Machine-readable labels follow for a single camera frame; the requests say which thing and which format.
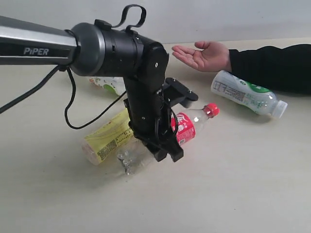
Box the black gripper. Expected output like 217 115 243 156
124 77 183 162

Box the clear cola bottle red label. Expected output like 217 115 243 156
117 103 220 175

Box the yellow bottle red cap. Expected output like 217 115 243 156
82 109 133 166

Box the white fruit label bottle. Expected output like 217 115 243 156
89 77 126 96

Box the white green label bottle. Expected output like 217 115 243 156
210 70 288 118

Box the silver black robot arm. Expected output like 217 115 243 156
0 17 184 161

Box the person's open hand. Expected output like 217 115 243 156
172 41 232 72

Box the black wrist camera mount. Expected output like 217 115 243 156
163 78 199 108

